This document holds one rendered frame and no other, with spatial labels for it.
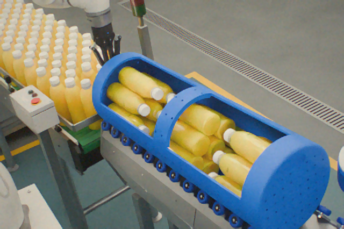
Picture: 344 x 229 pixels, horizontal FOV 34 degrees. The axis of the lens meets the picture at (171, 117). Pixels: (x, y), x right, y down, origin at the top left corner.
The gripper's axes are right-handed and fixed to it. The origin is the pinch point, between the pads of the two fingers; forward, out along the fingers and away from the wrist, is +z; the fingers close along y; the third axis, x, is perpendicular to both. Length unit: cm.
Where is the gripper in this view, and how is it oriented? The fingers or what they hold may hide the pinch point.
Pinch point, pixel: (112, 72)
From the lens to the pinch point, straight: 212.6
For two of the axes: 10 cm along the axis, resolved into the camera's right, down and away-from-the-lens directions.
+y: -7.9, 4.3, -4.3
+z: 1.5, 8.3, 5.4
